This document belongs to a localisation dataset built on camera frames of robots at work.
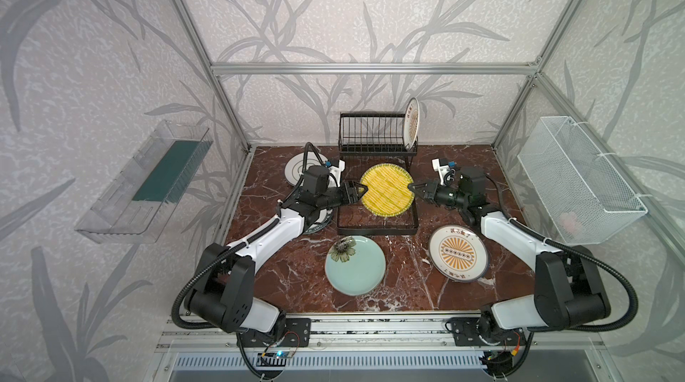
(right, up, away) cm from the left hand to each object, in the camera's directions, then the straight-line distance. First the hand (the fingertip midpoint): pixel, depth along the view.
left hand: (363, 191), depth 82 cm
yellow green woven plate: (+8, -1, 0) cm, 8 cm away
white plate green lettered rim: (-15, -12, +16) cm, 25 cm away
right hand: (+14, +1, 0) cm, 14 cm away
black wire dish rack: (+4, +14, +32) cm, 35 cm away
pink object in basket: (+58, -8, -8) cm, 59 cm away
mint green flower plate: (-3, -25, +5) cm, 26 cm away
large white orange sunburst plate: (+32, -22, +7) cm, 40 cm away
